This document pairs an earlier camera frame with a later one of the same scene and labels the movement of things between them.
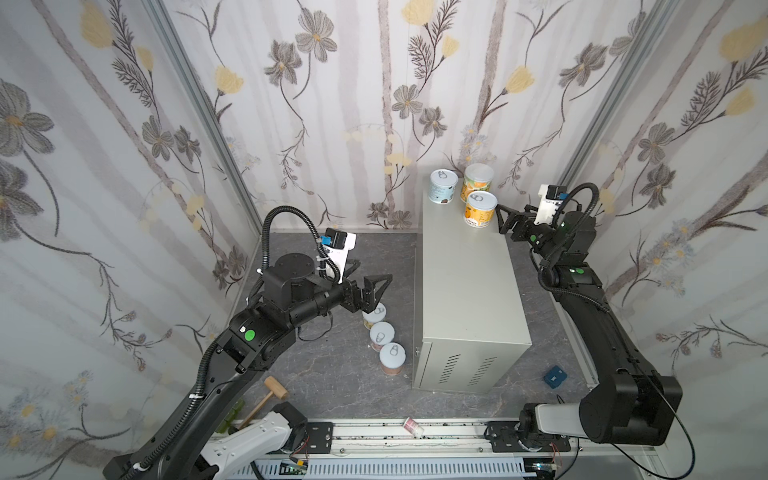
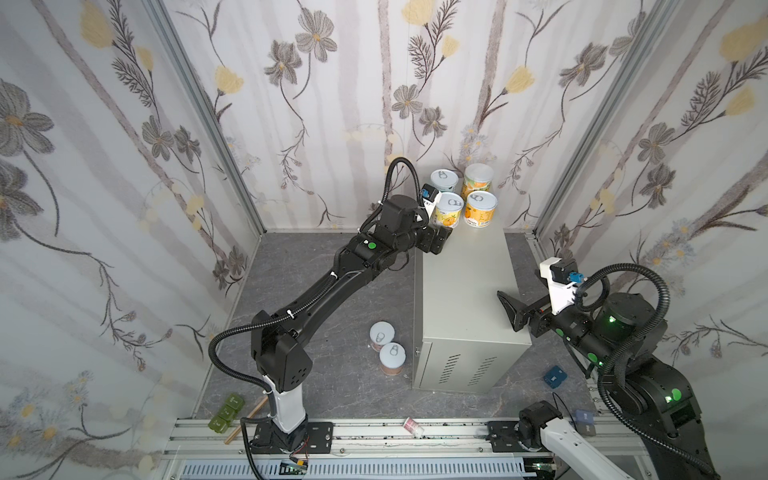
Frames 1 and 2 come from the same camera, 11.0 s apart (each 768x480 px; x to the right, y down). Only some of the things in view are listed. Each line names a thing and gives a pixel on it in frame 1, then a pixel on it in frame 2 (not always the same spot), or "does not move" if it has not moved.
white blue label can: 442,186 does not move
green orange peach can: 477,177 does not move
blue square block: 555,376 does not move
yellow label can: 377,315 to 447,209
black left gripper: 352,294 to 435,238
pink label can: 381,333 does not move
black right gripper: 522,222 to 537,320
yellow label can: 480,209 does not move
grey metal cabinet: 471,328 does not move
